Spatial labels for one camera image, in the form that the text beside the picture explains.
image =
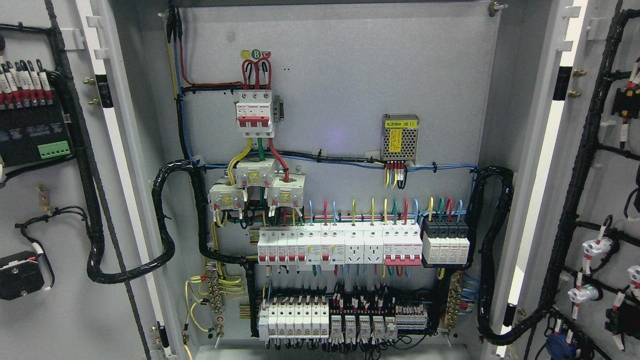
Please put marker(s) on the brass ground bar right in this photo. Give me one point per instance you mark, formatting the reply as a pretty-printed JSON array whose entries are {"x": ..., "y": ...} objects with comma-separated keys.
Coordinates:
[{"x": 453, "y": 300}]

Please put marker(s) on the black white surge protector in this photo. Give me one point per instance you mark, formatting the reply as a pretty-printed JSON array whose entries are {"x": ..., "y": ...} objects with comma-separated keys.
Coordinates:
[{"x": 445, "y": 244}]

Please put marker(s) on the white socket breaker row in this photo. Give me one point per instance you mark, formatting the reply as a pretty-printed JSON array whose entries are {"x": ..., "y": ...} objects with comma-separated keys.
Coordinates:
[{"x": 319, "y": 245}]

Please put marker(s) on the white lower breaker row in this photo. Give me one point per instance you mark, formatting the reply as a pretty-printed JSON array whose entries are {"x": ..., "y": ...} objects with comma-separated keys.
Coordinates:
[{"x": 294, "y": 318}]

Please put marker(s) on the grey electrical cabinet body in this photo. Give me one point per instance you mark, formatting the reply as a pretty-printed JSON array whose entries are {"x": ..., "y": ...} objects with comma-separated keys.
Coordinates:
[{"x": 338, "y": 66}]

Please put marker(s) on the main red handle breaker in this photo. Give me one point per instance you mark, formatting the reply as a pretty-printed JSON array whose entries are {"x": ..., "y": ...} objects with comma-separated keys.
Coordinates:
[{"x": 258, "y": 111}]

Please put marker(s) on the metal mesh power supply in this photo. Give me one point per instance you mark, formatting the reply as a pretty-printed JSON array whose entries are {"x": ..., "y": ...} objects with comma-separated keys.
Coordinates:
[{"x": 399, "y": 137}]

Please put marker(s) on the grey cabinet door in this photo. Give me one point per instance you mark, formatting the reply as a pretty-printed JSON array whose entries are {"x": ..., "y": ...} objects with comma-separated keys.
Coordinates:
[
  {"x": 59, "y": 208},
  {"x": 553, "y": 242}
]

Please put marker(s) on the brass ground bar left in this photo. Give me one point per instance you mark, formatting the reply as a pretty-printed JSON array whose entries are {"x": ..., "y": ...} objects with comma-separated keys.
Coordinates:
[{"x": 213, "y": 277}]

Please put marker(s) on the lower relay terminal row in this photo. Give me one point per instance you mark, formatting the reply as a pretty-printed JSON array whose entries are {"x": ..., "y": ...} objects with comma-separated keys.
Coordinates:
[{"x": 374, "y": 318}]

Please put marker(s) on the red handle circuit breaker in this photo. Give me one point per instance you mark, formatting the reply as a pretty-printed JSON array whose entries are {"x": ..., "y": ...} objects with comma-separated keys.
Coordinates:
[{"x": 402, "y": 245}]

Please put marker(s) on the black digital power meter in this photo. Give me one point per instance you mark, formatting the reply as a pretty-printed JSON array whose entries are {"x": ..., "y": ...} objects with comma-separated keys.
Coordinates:
[{"x": 32, "y": 134}]

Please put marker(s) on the brass ground bar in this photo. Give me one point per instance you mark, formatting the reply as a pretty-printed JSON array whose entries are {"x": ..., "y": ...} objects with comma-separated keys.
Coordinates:
[
  {"x": 213, "y": 277},
  {"x": 453, "y": 300}
]

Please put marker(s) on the white current transformer group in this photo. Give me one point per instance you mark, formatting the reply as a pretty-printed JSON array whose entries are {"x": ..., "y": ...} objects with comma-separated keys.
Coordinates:
[{"x": 260, "y": 180}]

